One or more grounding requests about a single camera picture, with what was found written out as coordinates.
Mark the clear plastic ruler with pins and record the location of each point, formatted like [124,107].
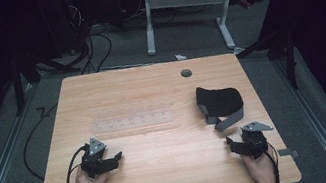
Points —
[134,122]

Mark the person's right hand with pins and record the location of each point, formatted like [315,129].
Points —
[260,169]

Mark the white paper scrap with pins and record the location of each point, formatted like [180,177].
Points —
[180,57]

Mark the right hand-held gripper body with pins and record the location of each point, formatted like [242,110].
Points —
[254,143]

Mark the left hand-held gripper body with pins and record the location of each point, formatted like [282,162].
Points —
[93,163]

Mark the black metal stand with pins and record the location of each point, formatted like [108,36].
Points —
[278,47]
[21,79]

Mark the grey tape strip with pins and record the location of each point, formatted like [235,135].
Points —
[288,152]

